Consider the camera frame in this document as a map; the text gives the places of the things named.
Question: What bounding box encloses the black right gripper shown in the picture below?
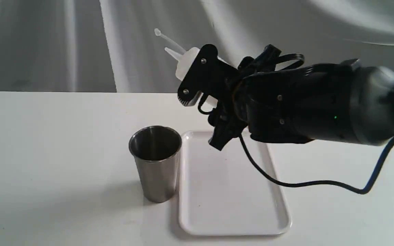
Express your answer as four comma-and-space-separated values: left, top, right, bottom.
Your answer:
177, 44, 361, 151

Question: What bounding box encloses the clear squeeze bottle with oil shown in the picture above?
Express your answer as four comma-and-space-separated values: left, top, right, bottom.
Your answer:
154, 28, 218, 108

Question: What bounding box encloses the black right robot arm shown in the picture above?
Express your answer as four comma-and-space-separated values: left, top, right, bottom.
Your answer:
175, 44, 394, 150

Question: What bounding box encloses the stainless steel cup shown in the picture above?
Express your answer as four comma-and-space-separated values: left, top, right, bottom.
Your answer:
129, 125, 182, 203

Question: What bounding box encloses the white rectangular tray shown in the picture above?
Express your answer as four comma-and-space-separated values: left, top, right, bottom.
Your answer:
178, 131, 292, 236

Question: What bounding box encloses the grey fabric backdrop curtain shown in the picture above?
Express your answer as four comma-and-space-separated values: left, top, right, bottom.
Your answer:
0, 0, 394, 93

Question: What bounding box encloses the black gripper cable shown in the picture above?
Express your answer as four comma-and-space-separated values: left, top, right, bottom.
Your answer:
197, 93, 394, 195

